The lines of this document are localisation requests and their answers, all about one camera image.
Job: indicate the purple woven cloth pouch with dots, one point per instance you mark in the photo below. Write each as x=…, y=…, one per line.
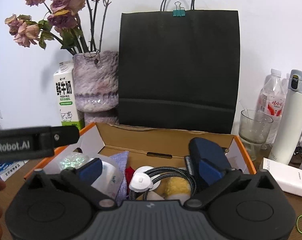
x=121, y=160

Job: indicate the white power bank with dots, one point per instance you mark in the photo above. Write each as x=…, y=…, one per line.
x=288, y=178

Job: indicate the white round disc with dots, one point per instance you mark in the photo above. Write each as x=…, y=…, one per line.
x=144, y=169

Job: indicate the white round cap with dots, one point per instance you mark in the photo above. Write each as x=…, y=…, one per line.
x=140, y=182

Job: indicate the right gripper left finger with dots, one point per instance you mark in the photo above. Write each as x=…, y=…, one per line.
x=59, y=205

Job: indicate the yellow white plush toy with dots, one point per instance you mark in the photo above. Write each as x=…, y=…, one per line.
x=176, y=189

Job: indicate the black paper bag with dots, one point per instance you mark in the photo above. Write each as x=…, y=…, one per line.
x=179, y=72

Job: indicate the iridescent plastic bag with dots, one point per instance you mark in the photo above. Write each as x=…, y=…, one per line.
x=73, y=160

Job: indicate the purple ceramic vase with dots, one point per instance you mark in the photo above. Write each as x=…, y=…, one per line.
x=95, y=77

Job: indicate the clear plastic wipes pack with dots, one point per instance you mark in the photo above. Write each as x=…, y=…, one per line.
x=109, y=181

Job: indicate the blue white paper packages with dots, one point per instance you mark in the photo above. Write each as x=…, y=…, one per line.
x=8, y=169

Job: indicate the white green milk carton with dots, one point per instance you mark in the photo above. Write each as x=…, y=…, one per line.
x=65, y=92

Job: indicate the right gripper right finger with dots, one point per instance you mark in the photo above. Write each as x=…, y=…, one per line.
x=239, y=205

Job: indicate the red cardboard box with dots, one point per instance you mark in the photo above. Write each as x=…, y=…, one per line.
x=147, y=146

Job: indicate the white thermos bottle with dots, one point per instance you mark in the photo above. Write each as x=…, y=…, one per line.
x=290, y=127

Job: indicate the left clear water bottle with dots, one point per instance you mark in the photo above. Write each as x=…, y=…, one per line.
x=271, y=101

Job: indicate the dried rose bouquet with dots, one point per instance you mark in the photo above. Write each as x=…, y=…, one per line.
x=61, y=23

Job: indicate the navy blue glasses case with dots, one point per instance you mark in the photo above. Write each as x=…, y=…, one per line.
x=208, y=157

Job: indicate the green binder clip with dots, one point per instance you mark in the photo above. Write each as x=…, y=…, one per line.
x=178, y=11

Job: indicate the red artificial rose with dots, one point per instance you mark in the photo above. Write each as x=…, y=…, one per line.
x=129, y=172

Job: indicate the clear glass cup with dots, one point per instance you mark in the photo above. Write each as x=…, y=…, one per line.
x=254, y=128

